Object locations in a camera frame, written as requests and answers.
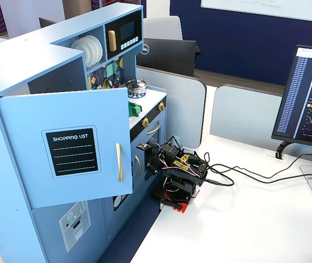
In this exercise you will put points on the black toy microwave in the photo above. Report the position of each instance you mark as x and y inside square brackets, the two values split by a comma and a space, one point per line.
[127, 30]

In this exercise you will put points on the grey desk divider panel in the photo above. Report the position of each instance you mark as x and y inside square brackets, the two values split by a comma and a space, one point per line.
[243, 115]
[183, 109]

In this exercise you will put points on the steel toy spatula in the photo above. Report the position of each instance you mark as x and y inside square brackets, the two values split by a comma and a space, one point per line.
[99, 86]

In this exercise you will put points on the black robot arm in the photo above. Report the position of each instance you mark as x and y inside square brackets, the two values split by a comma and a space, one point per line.
[183, 180]

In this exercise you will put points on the whiteboard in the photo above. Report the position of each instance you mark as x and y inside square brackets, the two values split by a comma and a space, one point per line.
[268, 6]

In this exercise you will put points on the gold stove knob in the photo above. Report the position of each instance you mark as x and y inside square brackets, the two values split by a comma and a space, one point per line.
[145, 122]
[161, 106]

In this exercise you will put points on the white toy plate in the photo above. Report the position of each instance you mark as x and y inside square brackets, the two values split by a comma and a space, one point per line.
[79, 52]
[95, 50]
[100, 49]

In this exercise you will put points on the grey office chair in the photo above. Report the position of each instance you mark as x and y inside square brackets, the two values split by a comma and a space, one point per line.
[162, 28]

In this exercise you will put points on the computer monitor with graphs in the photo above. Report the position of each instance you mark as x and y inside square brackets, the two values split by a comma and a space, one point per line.
[303, 96]

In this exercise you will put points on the steel pot lid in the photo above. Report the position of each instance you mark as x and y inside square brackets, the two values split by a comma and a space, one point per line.
[137, 82]

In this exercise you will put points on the blue ice dispenser door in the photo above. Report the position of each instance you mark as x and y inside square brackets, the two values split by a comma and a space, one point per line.
[71, 233]

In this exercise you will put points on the black monitor bracket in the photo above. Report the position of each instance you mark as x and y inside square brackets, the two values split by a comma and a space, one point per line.
[281, 149]

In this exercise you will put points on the steel toy cooking pot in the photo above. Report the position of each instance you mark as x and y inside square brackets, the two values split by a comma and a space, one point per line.
[137, 88]

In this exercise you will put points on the blue shopping list fridge door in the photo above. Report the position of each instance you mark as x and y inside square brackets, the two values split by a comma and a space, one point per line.
[63, 109]

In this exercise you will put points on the black dell monitor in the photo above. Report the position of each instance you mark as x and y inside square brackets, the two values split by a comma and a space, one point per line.
[169, 56]

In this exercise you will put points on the green recipient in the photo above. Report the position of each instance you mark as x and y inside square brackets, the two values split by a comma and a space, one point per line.
[134, 108]

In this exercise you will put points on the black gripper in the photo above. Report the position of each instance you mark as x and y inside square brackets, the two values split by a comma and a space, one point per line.
[151, 166]

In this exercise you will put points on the blue oven door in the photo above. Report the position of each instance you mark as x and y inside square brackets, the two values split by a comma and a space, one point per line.
[156, 142]

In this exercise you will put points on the red table clamp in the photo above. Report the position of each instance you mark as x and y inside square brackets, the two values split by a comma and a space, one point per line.
[176, 201]

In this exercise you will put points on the steel toy ladle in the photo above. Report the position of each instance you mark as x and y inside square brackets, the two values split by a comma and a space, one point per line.
[109, 82]

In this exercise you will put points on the blue toy play kitchen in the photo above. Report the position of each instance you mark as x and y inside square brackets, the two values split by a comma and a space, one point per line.
[22, 54]

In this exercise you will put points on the steel toy spoon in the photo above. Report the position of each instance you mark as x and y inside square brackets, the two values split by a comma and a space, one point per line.
[116, 77]

